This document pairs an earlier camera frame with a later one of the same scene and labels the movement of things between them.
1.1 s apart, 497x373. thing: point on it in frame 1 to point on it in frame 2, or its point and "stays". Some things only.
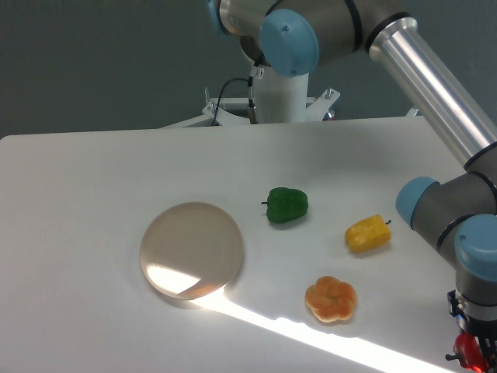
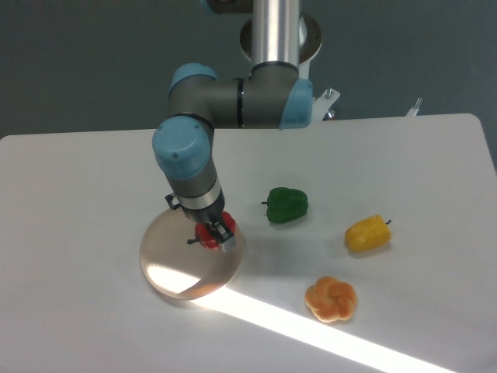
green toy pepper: [284, 204] stays
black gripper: [478, 320] to [211, 217]
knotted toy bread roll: [331, 299] stays
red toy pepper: [468, 353] to [203, 234]
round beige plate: [191, 251] stays
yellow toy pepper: [371, 233] stays
